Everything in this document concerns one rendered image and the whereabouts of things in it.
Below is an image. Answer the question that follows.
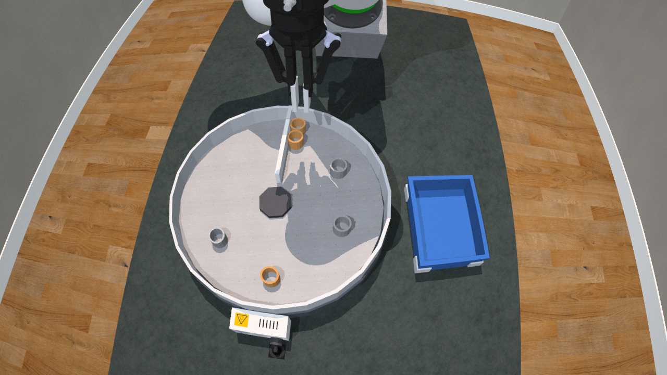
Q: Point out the blue plastic crate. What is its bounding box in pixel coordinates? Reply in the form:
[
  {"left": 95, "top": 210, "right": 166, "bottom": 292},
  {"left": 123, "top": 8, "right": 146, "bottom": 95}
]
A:
[{"left": 404, "top": 175, "right": 490, "bottom": 273}]

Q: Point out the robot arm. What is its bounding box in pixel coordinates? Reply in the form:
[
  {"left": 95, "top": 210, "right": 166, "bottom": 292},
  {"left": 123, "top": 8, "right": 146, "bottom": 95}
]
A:
[{"left": 242, "top": 0, "right": 383, "bottom": 29}]

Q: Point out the tan hollow cylinder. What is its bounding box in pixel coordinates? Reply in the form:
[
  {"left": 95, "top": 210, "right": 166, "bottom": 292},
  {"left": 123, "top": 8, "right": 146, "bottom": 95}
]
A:
[
  {"left": 287, "top": 130, "right": 304, "bottom": 150},
  {"left": 260, "top": 266, "right": 280, "bottom": 288},
  {"left": 290, "top": 118, "right": 306, "bottom": 135}
]

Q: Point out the grey hollow cylinder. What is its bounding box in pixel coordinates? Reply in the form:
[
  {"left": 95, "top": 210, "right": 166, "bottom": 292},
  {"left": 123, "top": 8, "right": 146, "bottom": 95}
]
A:
[
  {"left": 333, "top": 215, "right": 352, "bottom": 237},
  {"left": 208, "top": 227, "right": 228, "bottom": 248},
  {"left": 330, "top": 158, "right": 347, "bottom": 179}
]

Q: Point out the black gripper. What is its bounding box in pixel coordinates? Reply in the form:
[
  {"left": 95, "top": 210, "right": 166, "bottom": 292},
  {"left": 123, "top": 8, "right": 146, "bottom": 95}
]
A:
[{"left": 256, "top": 6, "right": 341, "bottom": 113}]

